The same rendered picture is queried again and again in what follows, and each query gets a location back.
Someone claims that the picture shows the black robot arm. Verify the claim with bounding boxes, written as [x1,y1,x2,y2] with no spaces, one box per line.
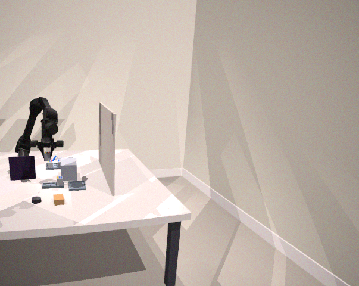
[15,97,58,157]

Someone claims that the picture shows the dark grey flat disc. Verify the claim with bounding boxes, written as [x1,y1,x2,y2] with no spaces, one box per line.
[32,196,42,204]

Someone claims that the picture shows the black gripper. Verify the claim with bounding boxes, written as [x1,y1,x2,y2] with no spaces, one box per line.
[29,132,64,158]

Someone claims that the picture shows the orange flat block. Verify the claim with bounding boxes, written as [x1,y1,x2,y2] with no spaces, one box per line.
[54,194,65,206]

